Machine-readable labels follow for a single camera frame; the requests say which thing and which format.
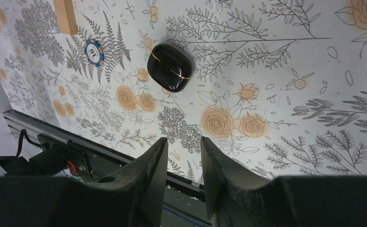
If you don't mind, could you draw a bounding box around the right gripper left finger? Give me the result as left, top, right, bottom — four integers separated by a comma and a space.
0, 138, 168, 227

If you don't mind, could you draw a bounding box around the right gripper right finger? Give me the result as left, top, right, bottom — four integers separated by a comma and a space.
201, 137, 367, 227

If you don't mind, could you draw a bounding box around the black earbud charging case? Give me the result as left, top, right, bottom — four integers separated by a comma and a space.
147, 44, 193, 93

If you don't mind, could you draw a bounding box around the floral table mat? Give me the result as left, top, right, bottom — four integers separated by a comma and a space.
0, 0, 367, 183

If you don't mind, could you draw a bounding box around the blue poker chip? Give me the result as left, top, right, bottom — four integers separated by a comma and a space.
84, 39, 105, 67

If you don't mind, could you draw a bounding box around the small wooden block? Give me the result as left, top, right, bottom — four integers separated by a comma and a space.
53, 0, 78, 35

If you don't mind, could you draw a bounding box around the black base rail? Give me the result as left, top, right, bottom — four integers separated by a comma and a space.
2, 110, 211, 227

